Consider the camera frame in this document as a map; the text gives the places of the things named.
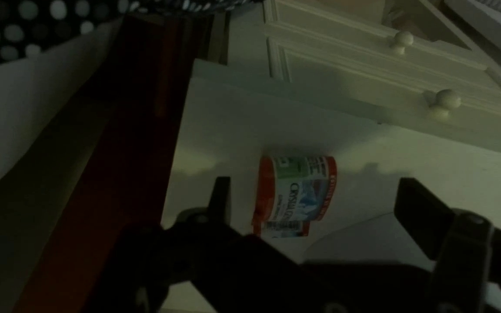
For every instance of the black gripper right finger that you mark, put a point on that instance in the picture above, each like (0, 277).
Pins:
(461, 261)

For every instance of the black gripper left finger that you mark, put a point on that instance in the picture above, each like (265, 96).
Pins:
(204, 267)

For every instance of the small labelled can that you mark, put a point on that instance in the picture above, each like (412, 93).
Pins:
(294, 194)

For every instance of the round white drawer knob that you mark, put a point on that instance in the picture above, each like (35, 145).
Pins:
(444, 103)
(402, 42)

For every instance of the white mini drawer cabinet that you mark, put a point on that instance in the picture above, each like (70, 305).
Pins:
(331, 93)

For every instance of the white plastic sheet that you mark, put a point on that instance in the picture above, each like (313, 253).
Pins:
(24, 98)

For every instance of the black white polka dot fabric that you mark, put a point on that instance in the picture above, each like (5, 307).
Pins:
(30, 28)

